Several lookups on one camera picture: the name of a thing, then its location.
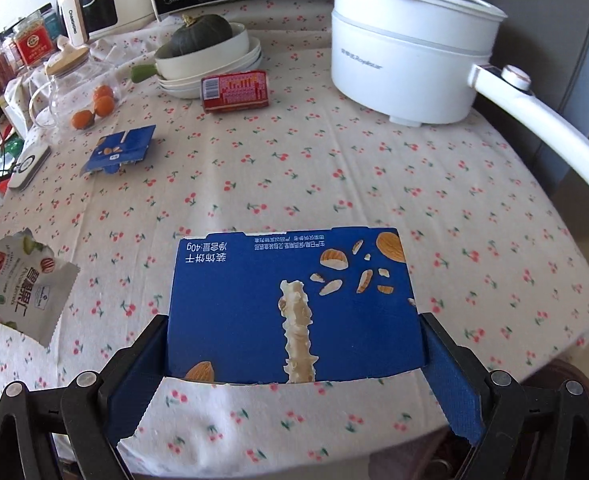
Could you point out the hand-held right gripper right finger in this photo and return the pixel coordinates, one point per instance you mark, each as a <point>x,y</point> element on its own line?
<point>449,380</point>

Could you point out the small orange kumquat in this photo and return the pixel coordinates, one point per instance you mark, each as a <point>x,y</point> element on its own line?
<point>103,92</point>
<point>102,107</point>
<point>82,119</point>

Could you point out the red drink can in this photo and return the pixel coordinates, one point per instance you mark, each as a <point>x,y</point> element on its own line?
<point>234,89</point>

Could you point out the glass teapot wooden lid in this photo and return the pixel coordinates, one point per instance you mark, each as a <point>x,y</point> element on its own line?
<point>69,85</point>

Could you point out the torn blue box piece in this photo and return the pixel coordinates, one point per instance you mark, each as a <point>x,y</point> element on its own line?
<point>119,152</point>

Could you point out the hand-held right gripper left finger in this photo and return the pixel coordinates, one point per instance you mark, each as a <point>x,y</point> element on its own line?
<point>134,375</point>

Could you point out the flat white device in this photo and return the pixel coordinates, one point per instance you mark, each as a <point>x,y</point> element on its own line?
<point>28,166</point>

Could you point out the white electric cooking pot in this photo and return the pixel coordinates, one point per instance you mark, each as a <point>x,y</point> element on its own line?
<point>404,55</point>

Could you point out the red label jar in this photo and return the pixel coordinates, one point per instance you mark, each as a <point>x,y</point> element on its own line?
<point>32,42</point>

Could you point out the blue biscuit box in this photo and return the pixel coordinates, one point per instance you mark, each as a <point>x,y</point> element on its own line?
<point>244,310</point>

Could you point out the cherry print tablecloth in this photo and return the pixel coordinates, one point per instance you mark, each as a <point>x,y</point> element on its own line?
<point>334,180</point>

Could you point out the dark green pumpkin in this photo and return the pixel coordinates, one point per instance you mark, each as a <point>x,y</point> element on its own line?
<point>199,37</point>

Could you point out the nut snack packet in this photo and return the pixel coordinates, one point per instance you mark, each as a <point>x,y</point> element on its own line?
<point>24,290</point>

